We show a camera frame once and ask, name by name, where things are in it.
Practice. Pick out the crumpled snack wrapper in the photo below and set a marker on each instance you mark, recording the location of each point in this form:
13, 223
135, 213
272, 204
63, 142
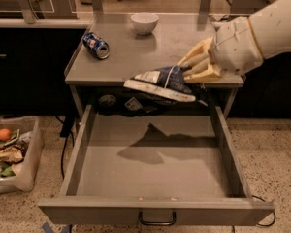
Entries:
11, 154

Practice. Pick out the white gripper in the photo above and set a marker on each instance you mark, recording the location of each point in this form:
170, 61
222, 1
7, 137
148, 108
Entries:
235, 46

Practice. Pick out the blue soda can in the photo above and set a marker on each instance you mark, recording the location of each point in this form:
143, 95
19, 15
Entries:
98, 47

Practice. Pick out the open grey top drawer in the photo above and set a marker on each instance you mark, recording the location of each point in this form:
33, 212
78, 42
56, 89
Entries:
184, 164

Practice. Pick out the white ceramic bowl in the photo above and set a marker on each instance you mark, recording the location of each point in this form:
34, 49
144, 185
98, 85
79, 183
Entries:
144, 23

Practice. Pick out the orange fruit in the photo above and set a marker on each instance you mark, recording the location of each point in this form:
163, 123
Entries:
5, 134

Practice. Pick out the blue chip bag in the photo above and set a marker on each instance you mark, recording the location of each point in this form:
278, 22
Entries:
164, 86

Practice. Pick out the grey metal cabinet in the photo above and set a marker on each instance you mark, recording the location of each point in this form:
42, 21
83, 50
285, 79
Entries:
131, 53

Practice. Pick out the clear plastic bin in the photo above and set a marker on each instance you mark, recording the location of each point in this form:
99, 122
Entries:
21, 145

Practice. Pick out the white paper tag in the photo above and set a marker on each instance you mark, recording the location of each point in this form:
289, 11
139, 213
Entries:
133, 104

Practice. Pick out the black drawer handle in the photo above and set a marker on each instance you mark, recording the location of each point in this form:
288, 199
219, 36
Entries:
157, 218

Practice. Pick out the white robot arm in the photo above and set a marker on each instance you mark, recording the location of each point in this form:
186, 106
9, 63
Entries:
272, 31

